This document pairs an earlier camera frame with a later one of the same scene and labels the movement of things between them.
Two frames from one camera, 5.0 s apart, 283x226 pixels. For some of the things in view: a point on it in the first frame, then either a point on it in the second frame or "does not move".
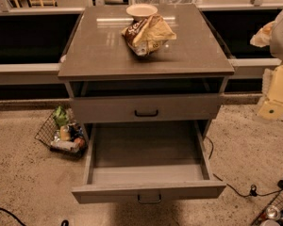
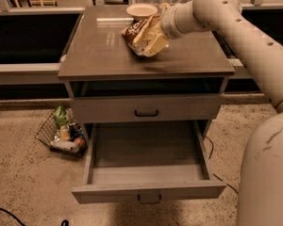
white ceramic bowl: x=141 y=10 does not move
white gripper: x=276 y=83 -> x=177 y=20
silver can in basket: x=72 y=146 does not move
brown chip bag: x=144 y=36 does not move
